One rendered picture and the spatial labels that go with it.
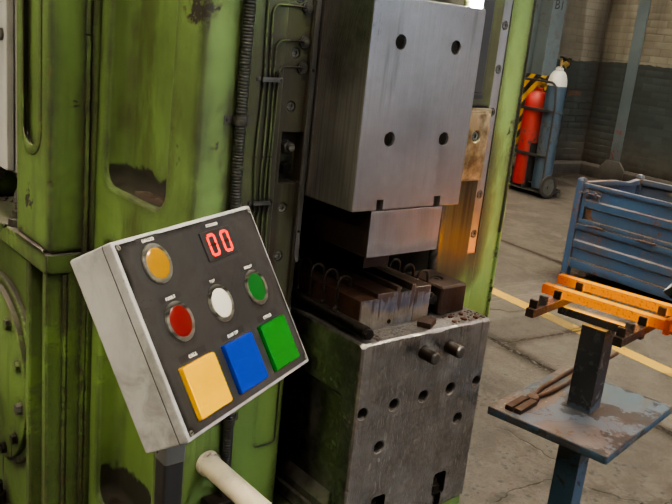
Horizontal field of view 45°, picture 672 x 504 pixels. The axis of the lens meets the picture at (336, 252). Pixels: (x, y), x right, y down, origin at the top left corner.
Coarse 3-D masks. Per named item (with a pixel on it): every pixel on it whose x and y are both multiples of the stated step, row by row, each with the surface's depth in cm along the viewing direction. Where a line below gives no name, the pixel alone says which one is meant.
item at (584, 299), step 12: (552, 288) 196; (564, 288) 195; (576, 300) 192; (588, 300) 190; (600, 300) 189; (612, 312) 186; (624, 312) 184; (636, 312) 183; (648, 312) 183; (648, 324) 181; (660, 324) 179
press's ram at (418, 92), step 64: (384, 0) 143; (320, 64) 155; (384, 64) 147; (448, 64) 157; (320, 128) 157; (384, 128) 151; (448, 128) 162; (320, 192) 158; (384, 192) 156; (448, 192) 168
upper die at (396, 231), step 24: (312, 216) 169; (336, 216) 163; (360, 216) 158; (384, 216) 157; (408, 216) 162; (432, 216) 166; (336, 240) 164; (360, 240) 158; (384, 240) 159; (408, 240) 164; (432, 240) 168
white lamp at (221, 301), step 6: (216, 288) 118; (216, 294) 118; (222, 294) 119; (216, 300) 117; (222, 300) 118; (228, 300) 120; (216, 306) 117; (222, 306) 118; (228, 306) 119; (222, 312) 118; (228, 312) 119
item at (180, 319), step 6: (174, 306) 109; (180, 306) 110; (174, 312) 109; (180, 312) 110; (186, 312) 111; (174, 318) 109; (180, 318) 110; (186, 318) 111; (174, 324) 108; (180, 324) 109; (186, 324) 110; (174, 330) 108; (180, 330) 109; (186, 330) 110
